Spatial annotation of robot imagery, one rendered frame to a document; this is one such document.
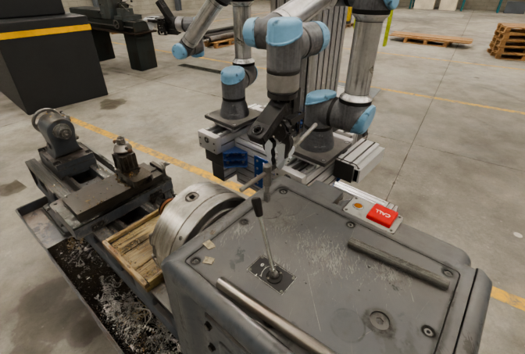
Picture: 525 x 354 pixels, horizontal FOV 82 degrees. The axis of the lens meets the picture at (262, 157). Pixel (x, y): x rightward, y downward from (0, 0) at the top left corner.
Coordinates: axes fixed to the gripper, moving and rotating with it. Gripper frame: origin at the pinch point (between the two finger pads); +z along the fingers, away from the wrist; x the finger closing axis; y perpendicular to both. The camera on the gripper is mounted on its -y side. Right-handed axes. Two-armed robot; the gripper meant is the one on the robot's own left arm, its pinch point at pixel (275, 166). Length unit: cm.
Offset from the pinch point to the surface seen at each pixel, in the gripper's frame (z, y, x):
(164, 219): 15.3, -22.8, 21.0
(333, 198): 9.6, 9.3, -13.5
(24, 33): 25, 73, 486
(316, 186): 9.6, 10.9, -7.1
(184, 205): 12.1, -17.3, 18.3
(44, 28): 22, 98, 486
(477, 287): 9.6, 2.8, -48.7
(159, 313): 64, -28, 31
